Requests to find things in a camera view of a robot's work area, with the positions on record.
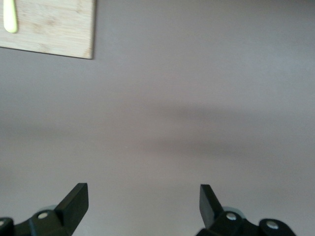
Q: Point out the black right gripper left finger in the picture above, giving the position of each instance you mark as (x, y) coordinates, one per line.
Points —
(66, 214)

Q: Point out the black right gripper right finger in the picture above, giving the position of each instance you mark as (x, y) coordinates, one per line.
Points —
(211, 206)

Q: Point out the bamboo cutting board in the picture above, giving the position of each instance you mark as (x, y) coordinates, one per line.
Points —
(54, 29)

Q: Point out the yellow plastic fork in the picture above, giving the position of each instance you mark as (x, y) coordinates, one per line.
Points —
(10, 19)

